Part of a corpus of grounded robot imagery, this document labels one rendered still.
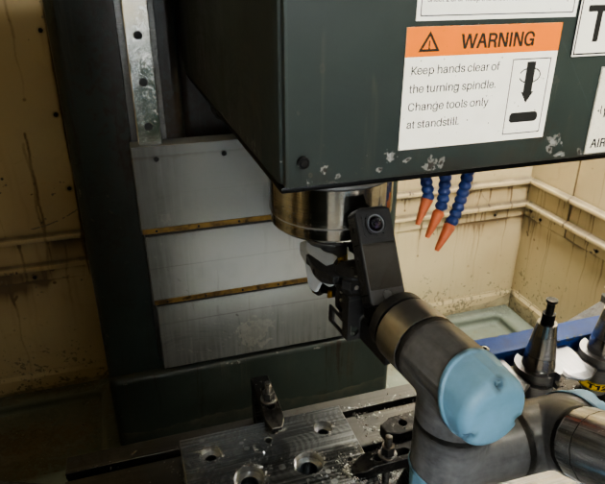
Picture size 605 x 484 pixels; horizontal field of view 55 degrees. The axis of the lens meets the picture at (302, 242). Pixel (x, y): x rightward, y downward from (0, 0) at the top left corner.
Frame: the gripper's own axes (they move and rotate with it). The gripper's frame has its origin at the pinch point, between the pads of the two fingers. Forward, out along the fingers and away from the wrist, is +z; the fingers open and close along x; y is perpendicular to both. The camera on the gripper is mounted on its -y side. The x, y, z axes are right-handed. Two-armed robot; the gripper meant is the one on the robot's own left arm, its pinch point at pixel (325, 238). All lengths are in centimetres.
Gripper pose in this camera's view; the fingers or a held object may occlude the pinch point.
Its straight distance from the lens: 79.6
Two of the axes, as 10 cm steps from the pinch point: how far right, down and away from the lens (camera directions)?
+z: -4.0, -3.9, 8.3
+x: 9.2, -1.7, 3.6
